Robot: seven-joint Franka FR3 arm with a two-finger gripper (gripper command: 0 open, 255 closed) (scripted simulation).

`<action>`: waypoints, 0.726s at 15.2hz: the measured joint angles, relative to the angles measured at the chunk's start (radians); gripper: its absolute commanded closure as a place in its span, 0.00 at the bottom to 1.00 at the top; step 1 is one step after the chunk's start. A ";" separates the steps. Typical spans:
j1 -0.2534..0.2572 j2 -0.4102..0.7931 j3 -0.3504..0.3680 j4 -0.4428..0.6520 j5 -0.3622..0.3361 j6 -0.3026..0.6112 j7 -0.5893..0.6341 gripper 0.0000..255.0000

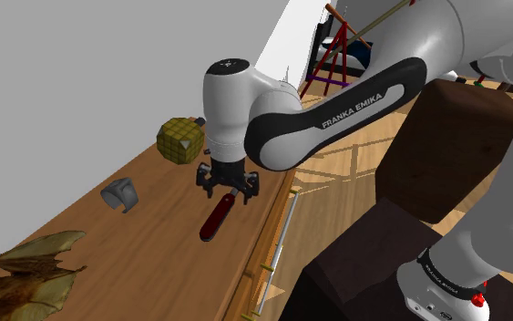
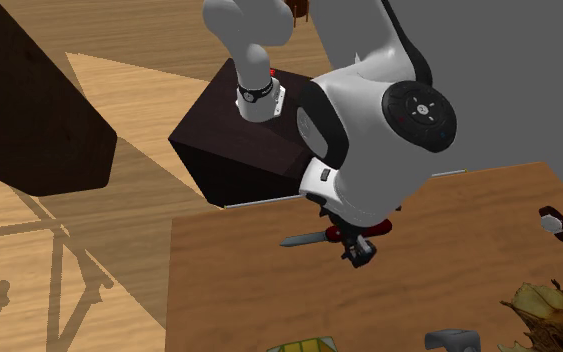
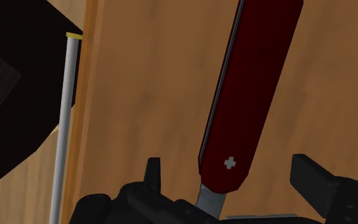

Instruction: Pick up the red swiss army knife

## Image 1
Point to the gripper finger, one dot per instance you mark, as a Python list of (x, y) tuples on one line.
[(250, 186), (203, 177)]

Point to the red pocket knife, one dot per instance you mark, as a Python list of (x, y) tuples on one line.
[(215, 218)]

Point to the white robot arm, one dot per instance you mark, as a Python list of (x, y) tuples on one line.
[(416, 40)]

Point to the dark brown block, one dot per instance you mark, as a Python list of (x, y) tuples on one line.
[(451, 146)]

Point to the yellow-green faceted cube ball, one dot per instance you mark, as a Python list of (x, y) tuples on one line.
[(179, 140)]

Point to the red tripod frame with poles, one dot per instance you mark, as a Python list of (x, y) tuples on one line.
[(337, 49)]

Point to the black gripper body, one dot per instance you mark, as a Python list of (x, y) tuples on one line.
[(228, 171)]

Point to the brown winged dragon figure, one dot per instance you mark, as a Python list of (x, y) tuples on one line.
[(20, 280)]

